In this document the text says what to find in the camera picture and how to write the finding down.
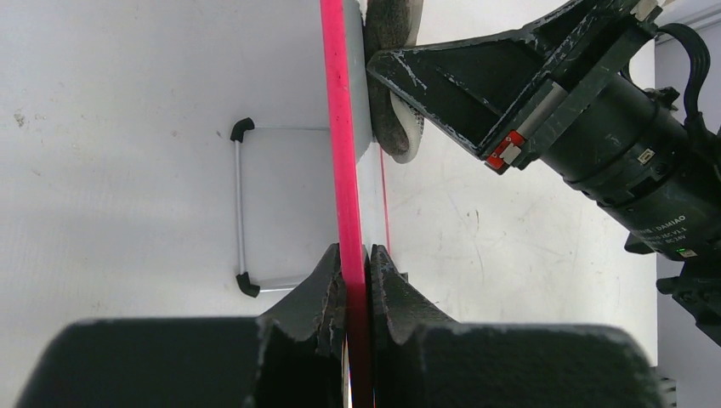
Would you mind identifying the white wire whiteboard stand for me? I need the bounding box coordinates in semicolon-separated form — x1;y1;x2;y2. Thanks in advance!
230;117;330;298

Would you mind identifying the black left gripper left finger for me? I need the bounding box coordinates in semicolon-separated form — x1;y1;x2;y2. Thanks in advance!
17;244;346;407

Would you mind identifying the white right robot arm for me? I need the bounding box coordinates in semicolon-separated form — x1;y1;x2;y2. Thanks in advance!
366;1;720;341

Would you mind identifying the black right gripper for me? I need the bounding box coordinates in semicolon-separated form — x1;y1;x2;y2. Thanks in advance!
366;1;660;173

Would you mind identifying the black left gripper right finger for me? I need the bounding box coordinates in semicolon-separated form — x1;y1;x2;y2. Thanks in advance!
368;245;665;407

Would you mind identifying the pink-framed whiteboard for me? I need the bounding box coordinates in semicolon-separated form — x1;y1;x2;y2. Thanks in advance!
320;1;389;407

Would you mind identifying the grey eraser cloth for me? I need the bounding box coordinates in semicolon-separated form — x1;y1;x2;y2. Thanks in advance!
363;0;426;165

